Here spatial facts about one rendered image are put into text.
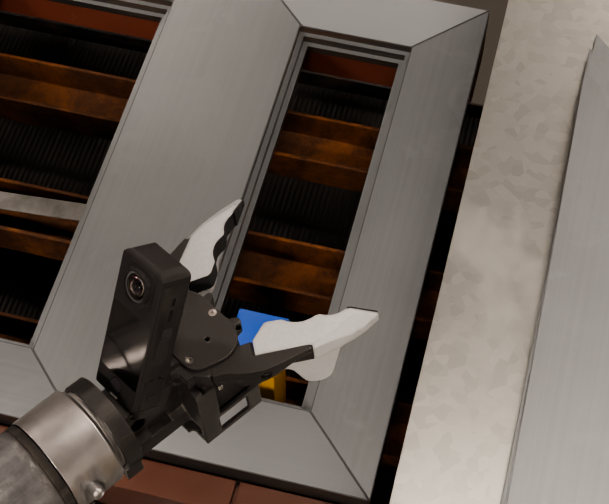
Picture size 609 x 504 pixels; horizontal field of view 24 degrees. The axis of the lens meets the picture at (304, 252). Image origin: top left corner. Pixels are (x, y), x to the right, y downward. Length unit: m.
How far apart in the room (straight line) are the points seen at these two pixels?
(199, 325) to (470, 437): 0.49
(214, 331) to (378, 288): 0.76
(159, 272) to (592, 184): 0.74
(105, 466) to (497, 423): 0.56
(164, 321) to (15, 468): 0.14
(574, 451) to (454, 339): 0.17
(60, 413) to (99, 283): 0.79
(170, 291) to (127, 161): 0.93
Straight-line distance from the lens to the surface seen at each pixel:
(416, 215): 1.81
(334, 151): 2.07
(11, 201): 2.01
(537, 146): 1.64
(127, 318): 0.98
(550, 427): 1.43
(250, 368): 1.00
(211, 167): 1.85
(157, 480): 1.67
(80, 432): 0.98
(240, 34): 1.99
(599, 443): 1.43
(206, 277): 1.05
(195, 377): 1.00
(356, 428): 1.66
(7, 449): 0.98
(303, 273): 1.96
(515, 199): 1.59
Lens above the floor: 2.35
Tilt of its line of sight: 57 degrees down
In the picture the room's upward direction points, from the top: straight up
